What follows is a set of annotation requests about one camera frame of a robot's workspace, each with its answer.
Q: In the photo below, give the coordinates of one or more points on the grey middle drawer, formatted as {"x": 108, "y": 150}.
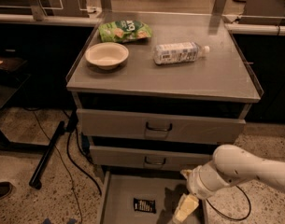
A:
{"x": 146, "y": 159}

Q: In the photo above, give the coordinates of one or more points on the dark side table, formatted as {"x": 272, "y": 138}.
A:
{"x": 12, "y": 75}

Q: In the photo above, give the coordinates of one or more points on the white paper bowl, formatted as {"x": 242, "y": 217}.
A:
{"x": 107, "y": 55}

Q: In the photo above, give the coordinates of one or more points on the grey drawer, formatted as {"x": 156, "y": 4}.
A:
{"x": 123, "y": 186}
{"x": 171, "y": 128}
{"x": 146, "y": 159}

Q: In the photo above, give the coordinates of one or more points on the grey metal drawer cabinet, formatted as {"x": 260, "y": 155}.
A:
{"x": 218, "y": 85}

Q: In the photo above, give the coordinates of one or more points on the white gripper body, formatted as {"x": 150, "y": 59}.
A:
{"x": 194, "y": 184}

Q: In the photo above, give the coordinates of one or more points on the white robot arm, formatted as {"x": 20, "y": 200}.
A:
{"x": 230, "y": 166}

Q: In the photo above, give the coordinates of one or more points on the grey bottom drawer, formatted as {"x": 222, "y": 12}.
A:
{"x": 123, "y": 186}

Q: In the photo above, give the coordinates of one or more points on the black table leg frame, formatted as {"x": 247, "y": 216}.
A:
{"x": 45, "y": 151}

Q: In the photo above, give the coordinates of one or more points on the grey top drawer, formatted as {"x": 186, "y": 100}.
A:
{"x": 171, "y": 128}

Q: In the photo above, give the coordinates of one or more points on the green snack bag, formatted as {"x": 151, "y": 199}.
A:
{"x": 124, "y": 31}

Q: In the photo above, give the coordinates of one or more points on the dark shoe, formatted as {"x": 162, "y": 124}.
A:
{"x": 5, "y": 189}

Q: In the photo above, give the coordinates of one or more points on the black rxbar chocolate wrapper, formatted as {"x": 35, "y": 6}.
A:
{"x": 147, "y": 206}

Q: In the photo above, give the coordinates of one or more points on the clear plastic water bottle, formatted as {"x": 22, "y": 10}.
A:
{"x": 184, "y": 52}

